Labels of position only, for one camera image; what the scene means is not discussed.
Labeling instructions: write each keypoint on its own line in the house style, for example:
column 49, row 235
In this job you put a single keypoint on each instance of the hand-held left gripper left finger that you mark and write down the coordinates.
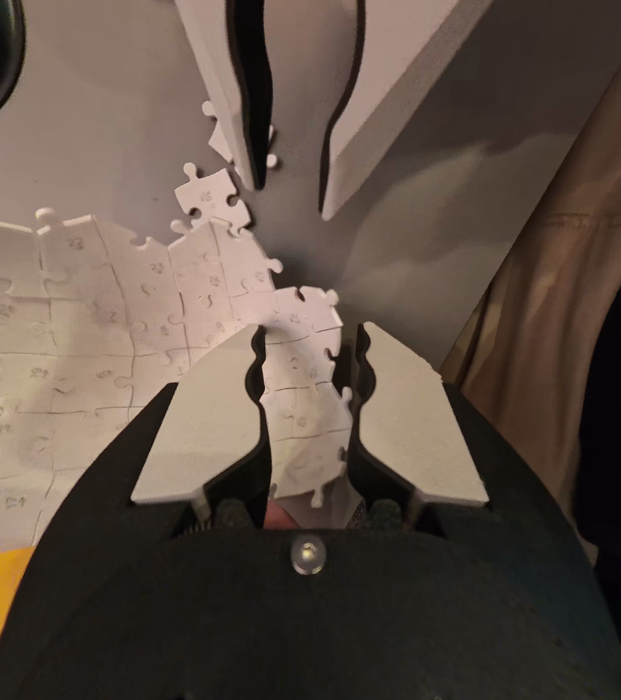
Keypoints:
column 201, row 437

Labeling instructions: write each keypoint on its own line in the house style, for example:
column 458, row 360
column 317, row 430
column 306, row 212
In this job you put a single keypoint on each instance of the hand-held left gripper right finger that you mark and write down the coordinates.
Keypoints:
column 414, row 437

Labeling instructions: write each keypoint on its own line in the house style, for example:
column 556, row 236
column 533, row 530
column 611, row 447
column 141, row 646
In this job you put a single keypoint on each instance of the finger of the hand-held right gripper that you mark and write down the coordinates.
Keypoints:
column 206, row 44
column 398, row 65

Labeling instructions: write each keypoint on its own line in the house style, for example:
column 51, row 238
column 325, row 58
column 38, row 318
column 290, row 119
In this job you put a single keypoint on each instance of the white jigsaw piece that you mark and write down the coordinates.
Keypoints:
column 209, row 197
column 220, row 142

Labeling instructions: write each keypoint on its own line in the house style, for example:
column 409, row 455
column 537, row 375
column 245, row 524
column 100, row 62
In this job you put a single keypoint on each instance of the partly built puzzle ball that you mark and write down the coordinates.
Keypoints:
column 97, row 328

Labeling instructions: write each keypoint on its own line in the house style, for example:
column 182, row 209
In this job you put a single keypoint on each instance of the person's beige trousers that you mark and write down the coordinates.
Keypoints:
column 551, row 328

